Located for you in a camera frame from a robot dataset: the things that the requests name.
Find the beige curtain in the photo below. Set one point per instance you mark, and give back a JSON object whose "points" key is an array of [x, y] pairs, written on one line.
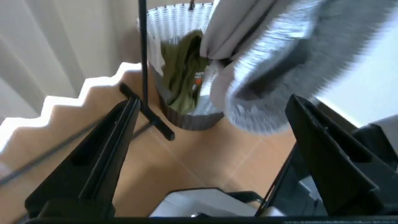
{"points": [[46, 46]]}

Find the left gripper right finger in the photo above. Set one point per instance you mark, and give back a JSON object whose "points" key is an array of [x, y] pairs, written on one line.
{"points": [[339, 180]]}

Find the black clothes rack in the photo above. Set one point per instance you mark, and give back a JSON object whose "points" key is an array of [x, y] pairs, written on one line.
{"points": [[143, 46]]}

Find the white laundry basket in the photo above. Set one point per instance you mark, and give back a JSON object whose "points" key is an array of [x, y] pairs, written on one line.
{"points": [[177, 18]]}

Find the white garment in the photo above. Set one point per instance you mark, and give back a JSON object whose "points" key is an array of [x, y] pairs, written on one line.
{"points": [[155, 53]]}

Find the green printed shirt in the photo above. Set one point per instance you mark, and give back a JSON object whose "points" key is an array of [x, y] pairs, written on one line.
{"points": [[182, 68]]}

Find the pale grey shorts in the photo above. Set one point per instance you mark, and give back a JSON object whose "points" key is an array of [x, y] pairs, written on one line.
{"points": [[280, 46]]}

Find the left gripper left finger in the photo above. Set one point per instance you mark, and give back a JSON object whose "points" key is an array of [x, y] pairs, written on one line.
{"points": [[59, 189]]}

